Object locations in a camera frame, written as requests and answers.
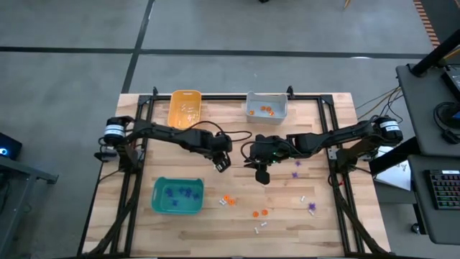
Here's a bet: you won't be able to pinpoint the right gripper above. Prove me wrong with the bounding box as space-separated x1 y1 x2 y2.
244 145 288 186

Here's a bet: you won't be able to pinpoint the grey plastic bin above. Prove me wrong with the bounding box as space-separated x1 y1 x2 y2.
245 91 289 126

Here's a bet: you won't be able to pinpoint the teal plastic bin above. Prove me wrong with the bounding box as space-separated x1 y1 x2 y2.
150 176 205 216

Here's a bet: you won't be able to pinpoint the orange plastic bin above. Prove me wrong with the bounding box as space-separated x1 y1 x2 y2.
167 89 203 130

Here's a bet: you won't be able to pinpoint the black metal pole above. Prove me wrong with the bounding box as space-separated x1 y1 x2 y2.
369 136 420 176
410 30 460 77

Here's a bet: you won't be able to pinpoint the white paper sheet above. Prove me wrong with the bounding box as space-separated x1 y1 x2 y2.
375 160 413 191

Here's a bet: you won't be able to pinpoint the grey desk top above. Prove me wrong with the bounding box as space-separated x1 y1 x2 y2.
408 154 460 246
396 63 460 158

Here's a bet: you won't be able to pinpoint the black computer keyboard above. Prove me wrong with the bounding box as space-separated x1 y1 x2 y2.
427 168 460 211

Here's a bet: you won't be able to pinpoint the black headphones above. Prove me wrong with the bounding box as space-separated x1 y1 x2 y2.
433 101 460 145

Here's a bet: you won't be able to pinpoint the grey metal cart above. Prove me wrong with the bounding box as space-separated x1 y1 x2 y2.
0 154 60 259

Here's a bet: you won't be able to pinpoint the black laptop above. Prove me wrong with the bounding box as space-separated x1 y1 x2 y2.
441 68 460 101

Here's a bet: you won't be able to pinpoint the black device with blue light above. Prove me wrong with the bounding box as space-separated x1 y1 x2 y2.
0 132 23 161

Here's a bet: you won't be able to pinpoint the dark mat with orange stripes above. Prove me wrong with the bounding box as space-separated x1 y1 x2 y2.
413 0 460 50

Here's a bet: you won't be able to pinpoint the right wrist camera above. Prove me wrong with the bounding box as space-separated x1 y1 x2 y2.
251 135 270 152

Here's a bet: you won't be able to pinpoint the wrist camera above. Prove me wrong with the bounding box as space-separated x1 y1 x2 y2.
214 135 234 153
251 135 270 152

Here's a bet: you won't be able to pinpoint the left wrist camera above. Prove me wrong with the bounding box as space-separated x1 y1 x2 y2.
214 135 234 153

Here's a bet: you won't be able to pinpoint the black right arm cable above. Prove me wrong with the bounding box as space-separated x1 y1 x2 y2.
239 141 260 165

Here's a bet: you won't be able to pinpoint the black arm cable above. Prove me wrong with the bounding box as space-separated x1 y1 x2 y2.
185 120 254 144
239 141 260 165

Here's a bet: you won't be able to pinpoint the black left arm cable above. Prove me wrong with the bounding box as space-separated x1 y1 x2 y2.
185 120 254 144

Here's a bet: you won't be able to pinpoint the yellow floor cable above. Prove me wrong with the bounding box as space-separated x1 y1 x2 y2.
356 88 403 120

